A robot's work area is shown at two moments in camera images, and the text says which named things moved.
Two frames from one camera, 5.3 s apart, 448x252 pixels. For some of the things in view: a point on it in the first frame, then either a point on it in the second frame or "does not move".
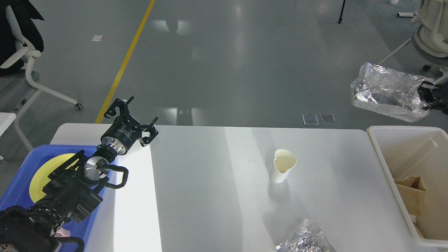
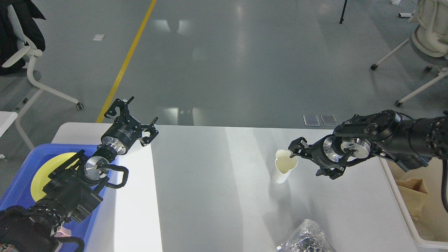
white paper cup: (284, 160) does not move
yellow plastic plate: (40, 180) does not move
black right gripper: (442, 104) -> (326, 152)
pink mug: (62, 232) does not move
